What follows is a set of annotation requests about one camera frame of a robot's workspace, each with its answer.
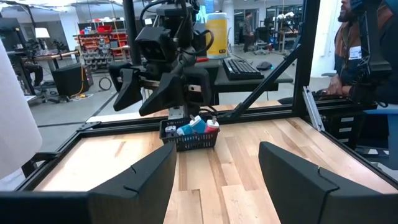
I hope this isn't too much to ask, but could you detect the black computer keyboard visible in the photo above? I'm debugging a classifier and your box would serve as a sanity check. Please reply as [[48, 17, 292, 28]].
[[221, 57, 265, 81]]

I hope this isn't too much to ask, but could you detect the black plastic basket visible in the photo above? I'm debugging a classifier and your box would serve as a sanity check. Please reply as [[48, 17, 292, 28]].
[[159, 116, 221, 152]]

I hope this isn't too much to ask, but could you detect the large blue white wall charger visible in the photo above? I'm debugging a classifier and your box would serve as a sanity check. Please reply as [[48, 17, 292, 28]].
[[189, 114, 208, 134]]

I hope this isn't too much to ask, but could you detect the white shade table lamp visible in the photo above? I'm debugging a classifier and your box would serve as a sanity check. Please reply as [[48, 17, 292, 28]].
[[0, 40, 44, 180]]

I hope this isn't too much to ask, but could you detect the black computer mouse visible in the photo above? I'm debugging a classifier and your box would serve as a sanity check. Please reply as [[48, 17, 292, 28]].
[[256, 60, 274, 71]]

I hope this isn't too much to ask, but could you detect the person's hand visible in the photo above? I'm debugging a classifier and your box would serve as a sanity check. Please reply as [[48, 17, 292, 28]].
[[325, 74, 352, 97]]

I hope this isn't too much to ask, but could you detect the yellow cable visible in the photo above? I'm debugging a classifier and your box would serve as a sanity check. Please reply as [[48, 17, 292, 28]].
[[70, 63, 86, 100]]

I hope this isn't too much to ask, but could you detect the small white table lamp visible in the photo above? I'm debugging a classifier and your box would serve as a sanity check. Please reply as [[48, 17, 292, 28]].
[[34, 27, 50, 52]]

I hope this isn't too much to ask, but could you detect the yellow wipes canister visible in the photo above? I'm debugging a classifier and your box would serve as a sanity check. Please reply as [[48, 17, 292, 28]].
[[205, 11, 229, 60]]

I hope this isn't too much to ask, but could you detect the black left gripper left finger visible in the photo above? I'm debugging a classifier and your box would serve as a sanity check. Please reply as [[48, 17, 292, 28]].
[[88, 142, 177, 224]]

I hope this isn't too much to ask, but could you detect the black drawer cabinet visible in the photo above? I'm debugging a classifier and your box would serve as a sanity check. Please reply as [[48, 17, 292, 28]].
[[323, 108, 368, 150]]

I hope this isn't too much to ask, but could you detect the black coiled cable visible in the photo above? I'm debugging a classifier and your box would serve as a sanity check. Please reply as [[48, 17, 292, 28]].
[[98, 77, 113, 91]]

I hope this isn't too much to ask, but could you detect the black equipment box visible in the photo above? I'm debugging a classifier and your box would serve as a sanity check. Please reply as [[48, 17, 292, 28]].
[[51, 63, 91, 97]]

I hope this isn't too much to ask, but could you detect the wooden background table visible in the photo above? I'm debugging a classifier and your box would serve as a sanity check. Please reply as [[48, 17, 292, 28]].
[[6, 49, 81, 94]]

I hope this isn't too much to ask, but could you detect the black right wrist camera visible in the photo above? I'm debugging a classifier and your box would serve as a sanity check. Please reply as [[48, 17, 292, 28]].
[[134, 26, 177, 63]]

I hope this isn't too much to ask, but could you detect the person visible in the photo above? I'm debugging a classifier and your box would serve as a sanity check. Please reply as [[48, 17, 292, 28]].
[[322, 0, 398, 105], [241, 11, 254, 54]]

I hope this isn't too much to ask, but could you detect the silver aluminium bar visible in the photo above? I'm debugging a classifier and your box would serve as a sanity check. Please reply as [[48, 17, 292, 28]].
[[302, 86, 326, 132]]

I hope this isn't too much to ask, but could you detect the red white wall charger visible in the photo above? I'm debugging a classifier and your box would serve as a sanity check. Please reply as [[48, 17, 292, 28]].
[[204, 115, 220, 134]]

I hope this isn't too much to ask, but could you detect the black computer desk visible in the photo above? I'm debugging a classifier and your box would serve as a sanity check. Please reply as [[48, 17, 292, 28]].
[[192, 55, 295, 105]]

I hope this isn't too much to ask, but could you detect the black mechanical stand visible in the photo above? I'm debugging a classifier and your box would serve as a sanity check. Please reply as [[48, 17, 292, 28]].
[[349, 0, 393, 108]]

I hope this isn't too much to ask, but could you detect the black right camera cable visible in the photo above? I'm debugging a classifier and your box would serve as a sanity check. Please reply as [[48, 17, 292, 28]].
[[182, 27, 215, 68]]

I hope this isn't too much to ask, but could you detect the black office chair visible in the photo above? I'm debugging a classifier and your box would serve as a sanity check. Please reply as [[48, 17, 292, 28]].
[[253, 26, 271, 56]]

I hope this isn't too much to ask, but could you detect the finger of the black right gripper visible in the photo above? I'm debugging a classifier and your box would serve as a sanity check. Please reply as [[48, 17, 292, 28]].
[[139, 73, 187, 118], [113, 68, 144, 112]]

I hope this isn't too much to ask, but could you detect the shelf with red bins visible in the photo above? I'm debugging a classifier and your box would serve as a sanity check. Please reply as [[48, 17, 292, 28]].
[[73, 24, 131, 71]]

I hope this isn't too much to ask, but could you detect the blue chair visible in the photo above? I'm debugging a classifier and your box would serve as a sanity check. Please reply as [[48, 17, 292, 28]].
[[363, 104, 398, 170]]

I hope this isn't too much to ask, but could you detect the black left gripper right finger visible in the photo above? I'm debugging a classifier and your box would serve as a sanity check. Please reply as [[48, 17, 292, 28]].
[[258, 142, 398, 224]]

